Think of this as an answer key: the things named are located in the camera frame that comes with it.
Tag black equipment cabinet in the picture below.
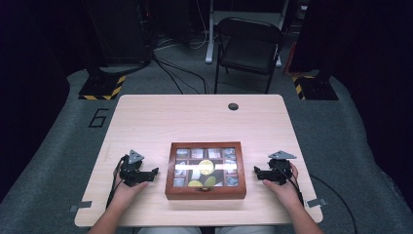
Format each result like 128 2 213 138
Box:
85 0 154 67

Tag black tape floor marking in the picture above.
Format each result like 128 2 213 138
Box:
88 107 110 129

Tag grey tape strip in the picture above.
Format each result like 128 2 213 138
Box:
68 200 94 214
305 197 328 209

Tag person's left leg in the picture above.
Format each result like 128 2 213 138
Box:
137 226 203 234

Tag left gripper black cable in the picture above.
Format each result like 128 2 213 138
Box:
105 154 130 210

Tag black floor cable bundle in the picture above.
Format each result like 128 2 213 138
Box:
151 54 209 96

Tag black folding chair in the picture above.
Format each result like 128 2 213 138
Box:
213 17 284 96

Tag grey carpet mat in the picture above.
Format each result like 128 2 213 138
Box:
0 45 413 234

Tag white floor cables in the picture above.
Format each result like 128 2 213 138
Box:
153 0 212 52

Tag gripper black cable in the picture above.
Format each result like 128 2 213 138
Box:
274 162 306 208
105 154 130 210

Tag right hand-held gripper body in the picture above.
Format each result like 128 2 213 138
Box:
267 149 298 186

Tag person's right hand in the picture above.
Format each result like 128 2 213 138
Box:
262 161 305 213

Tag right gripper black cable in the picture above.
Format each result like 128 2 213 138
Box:
274 162 306 208

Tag person's leg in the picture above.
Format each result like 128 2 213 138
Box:
215 225 276 234
137 226 203 234

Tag wooden box with glass lid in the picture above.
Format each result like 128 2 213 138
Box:
164 140 247 201

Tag person's left hand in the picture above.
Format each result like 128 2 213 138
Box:
109 159 150 210

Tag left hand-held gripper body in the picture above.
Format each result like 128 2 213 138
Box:
119 149 146 188

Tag person's right leg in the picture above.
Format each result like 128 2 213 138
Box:
215 225 276 234

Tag black yellow-striped stand base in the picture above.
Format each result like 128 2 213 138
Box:
290 74 339 101
78 73 128 101

